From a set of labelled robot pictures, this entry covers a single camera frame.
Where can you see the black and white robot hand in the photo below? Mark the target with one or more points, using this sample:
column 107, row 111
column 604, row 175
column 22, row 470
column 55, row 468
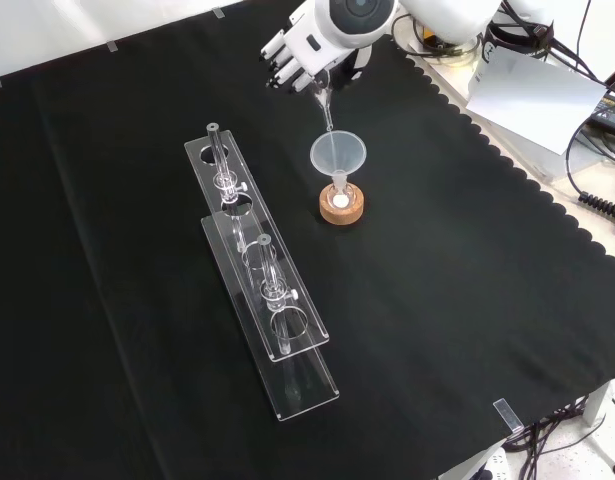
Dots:
column 312, row 45

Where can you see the clear glass weighing funnel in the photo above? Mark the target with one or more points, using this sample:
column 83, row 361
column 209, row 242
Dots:
column 324, row 97

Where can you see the translucent plastic funnel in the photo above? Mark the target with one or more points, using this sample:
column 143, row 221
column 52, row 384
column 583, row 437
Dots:
column 337, row 152

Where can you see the small round-bottom glass flask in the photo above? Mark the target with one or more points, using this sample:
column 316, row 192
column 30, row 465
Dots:
column 340, row 201

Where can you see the clear acrylic funnel stand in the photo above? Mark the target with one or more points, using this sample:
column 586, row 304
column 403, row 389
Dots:
column 257, row 280

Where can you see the pale board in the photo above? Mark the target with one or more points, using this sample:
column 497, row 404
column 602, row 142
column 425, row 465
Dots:
column 527, row 100

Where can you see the black bench cloth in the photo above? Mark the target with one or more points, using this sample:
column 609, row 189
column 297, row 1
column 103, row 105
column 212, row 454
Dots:
column 437, row 300

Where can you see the black power adapter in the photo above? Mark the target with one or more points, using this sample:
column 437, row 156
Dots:
column 609, row 115

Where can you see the white power strip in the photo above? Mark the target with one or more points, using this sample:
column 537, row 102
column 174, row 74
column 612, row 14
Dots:
column 492, row 465

